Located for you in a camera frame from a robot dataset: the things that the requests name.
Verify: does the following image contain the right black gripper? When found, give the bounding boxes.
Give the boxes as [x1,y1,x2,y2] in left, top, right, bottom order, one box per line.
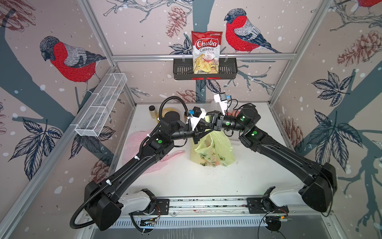
[201,112,247,136]

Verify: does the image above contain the green plastic bag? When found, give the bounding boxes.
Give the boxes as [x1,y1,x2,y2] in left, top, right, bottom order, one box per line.
[190,131,235,167]

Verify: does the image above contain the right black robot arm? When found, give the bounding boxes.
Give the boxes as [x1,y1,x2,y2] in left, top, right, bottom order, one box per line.
[207,103,337,213]

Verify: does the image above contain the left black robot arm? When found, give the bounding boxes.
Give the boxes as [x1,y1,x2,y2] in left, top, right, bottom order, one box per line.
[70,111,224,231]

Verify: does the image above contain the peach in crate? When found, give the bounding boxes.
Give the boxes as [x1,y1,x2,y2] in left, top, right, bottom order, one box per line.
[230,110,241,117]

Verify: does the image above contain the pink plastic bag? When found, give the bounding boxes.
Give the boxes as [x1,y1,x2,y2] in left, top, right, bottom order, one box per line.
[117,129,185,174]

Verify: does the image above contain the Chuba cassava chips bag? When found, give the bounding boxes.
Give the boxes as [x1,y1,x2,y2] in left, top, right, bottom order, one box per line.
[192,31,222,74]

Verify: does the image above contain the white plastic crate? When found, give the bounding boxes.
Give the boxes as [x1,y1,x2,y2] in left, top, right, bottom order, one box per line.
[210,100,246,114]

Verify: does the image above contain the spice jar pale contents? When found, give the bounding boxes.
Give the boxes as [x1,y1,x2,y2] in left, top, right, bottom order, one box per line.
[149,105,158,119]

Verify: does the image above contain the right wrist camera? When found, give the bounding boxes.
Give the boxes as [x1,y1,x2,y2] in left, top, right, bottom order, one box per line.
[214,93,231,115]

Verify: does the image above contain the black wire shelf basket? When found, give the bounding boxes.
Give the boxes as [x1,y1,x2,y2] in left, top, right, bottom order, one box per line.
[173,58,238,80]

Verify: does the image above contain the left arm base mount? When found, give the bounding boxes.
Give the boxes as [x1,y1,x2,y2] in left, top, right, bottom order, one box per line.
[125,189,170,216]

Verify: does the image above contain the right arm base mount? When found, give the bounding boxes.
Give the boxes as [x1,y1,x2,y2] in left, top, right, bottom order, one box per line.
[244,186,289,215]

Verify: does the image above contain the white wire mesh basket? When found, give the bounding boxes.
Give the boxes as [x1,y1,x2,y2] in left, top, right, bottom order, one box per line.
[75,73,127,137]

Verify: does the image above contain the horizontal aluminium rail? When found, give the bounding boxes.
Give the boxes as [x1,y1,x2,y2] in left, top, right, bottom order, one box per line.
[112,52,298,62]

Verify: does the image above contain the black corrugated cable conduit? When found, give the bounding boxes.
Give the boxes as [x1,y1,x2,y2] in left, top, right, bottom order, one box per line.
[70,96,190,230]

